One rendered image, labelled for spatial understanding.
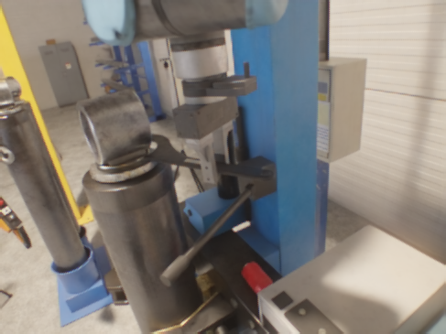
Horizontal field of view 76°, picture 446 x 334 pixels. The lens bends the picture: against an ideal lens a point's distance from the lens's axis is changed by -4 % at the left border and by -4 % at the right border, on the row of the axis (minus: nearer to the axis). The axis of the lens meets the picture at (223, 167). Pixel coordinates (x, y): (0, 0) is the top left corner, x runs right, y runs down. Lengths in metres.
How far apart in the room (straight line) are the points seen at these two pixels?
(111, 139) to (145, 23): 0.34
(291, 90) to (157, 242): 0.52
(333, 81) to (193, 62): 0.81
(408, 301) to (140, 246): 0.61
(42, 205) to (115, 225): 1.42
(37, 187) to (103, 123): 1.46
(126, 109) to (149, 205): 0.22
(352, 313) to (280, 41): 0.63
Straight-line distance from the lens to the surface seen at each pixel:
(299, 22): 0.81
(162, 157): 0.64
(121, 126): 0.65
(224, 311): 0.96
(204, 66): 0.47
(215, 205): 1.05
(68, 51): 10.79
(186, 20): 0.33
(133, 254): 0.77
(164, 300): 0.88
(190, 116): 0.46
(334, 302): 0.74
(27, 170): 2.03
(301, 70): 0.83
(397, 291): 0.79
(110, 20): 0.37
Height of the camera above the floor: 1.76
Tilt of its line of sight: 26 degrees down
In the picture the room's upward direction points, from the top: 8 degrees counter-clockwise
